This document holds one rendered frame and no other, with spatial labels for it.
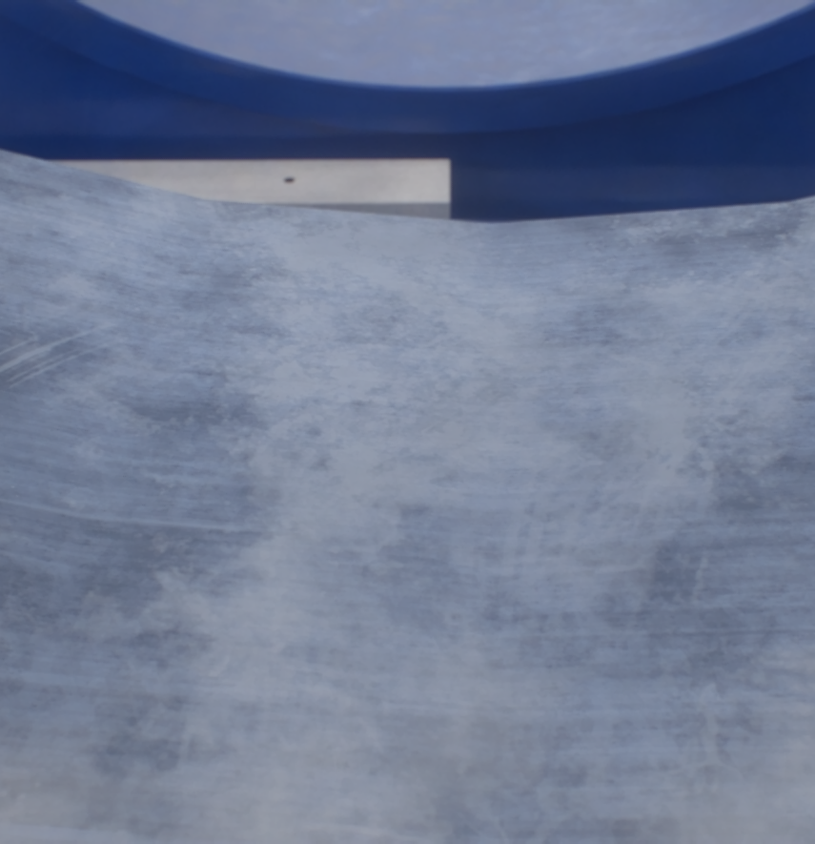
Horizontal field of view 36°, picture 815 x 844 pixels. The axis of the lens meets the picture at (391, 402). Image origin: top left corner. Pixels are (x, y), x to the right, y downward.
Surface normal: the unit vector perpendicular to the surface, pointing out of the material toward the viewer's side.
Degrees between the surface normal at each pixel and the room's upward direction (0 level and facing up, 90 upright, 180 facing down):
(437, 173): 0
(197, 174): 0
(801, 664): 5
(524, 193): 90
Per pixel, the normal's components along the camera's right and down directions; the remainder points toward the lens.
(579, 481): -0.11, -0.79
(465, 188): -0.04, 0.61
